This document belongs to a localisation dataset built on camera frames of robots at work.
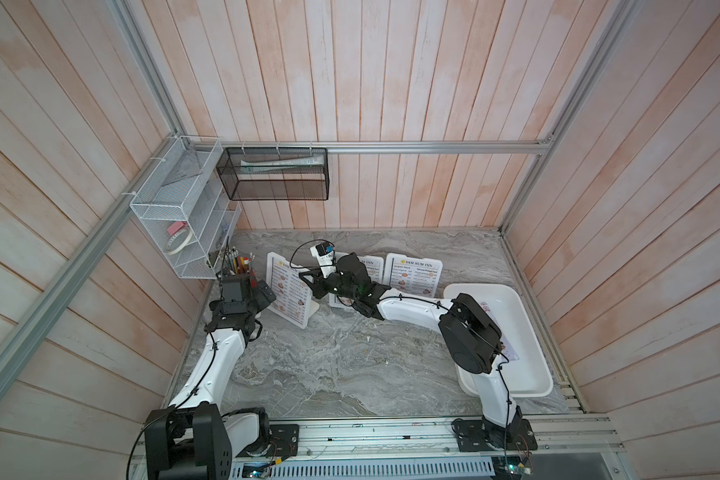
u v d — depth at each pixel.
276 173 1.03
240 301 0.64
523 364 0.86
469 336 0.55
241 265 0.95
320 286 0.77
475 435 0.76
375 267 0.86
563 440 0.75
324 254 0.75
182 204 0.69
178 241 0.81
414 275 0.88
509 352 0.88
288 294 0.88
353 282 0.70
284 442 0.72
